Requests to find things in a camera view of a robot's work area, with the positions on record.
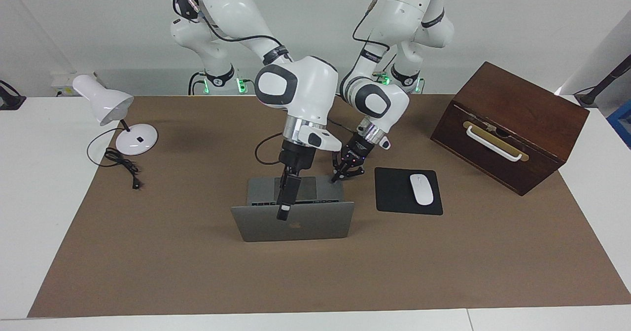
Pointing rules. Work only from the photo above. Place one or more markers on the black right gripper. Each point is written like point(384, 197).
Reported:
point(296, 157)

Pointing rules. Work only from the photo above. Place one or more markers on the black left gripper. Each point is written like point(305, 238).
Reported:
point(359, 148)

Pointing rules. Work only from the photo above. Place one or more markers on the silver grey laptop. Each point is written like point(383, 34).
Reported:
point(325, 222)

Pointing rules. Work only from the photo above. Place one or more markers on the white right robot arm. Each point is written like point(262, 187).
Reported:
point(315, 84)

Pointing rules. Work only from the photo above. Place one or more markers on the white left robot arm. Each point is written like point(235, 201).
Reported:
point(399, 15)

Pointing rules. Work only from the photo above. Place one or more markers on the black mouse pad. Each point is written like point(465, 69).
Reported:
point(392, 193)

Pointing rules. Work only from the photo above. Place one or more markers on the white computer mouse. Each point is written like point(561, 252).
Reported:
point(421, 190)

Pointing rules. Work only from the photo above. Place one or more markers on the brown table mat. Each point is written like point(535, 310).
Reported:
point(315, 272)

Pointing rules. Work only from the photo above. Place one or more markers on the brass box plate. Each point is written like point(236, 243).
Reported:
point(523, 156)

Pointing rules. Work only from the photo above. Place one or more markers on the dark brown wooden box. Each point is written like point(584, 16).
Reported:
point(537, 109)

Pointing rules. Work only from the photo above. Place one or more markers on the white desk lamp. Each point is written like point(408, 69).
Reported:
point(106, 101)

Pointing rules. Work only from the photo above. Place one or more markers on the black stand pole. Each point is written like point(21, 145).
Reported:
point(609, 78)

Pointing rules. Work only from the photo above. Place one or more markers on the blue crate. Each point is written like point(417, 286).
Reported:
point(622, 126)

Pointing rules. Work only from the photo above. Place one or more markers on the white wall socket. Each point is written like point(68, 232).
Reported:
point(61, 87)

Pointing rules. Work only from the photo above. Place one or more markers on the black clamp mount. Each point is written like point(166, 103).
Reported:
point(10, 101)

